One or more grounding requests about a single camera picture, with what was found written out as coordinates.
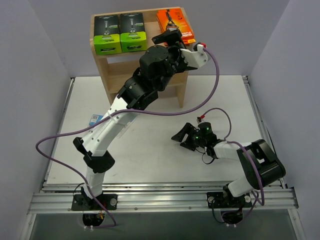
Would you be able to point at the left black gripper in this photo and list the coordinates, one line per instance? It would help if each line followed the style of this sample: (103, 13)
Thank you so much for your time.
(171, 36)

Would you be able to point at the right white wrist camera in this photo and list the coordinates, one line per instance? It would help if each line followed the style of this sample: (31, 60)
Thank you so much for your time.
(200, 119)

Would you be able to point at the orange Fusion box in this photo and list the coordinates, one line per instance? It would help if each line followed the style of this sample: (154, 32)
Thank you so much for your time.
(174, 19)

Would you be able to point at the blue razor blister middle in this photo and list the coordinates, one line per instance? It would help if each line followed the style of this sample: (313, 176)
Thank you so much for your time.
(125, 128)

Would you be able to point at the blue razor blister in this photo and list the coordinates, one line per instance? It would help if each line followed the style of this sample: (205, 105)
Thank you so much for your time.
(125, 128)
(95, 118)

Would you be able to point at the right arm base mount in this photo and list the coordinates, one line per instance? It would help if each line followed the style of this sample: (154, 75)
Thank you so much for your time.
(220, 200)

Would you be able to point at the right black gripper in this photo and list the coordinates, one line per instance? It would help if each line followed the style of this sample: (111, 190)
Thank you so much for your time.
(189, 139)

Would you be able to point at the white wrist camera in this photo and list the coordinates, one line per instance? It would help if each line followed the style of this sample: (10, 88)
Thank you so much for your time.
(200, 119)
(197, 58)

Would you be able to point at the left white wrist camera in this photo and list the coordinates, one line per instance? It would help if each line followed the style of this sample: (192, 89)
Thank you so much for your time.
(197, 58)

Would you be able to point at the blue razor blister left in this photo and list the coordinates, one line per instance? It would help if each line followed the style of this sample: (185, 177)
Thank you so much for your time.
(95, 118)

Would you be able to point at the aluminium frame rail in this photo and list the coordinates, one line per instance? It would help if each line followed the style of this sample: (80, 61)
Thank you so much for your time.
(156, 197)

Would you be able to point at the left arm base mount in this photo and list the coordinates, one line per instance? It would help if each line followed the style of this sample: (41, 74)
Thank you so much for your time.
(84, 203)

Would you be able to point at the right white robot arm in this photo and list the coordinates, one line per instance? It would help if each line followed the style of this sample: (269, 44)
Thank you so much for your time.
(260, 164)

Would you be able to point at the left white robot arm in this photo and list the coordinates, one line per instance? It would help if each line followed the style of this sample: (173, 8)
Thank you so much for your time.
(156, 68)

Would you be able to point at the green black razor box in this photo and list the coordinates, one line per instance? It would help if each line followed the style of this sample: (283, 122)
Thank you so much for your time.
(106, 35)
(133, 37)

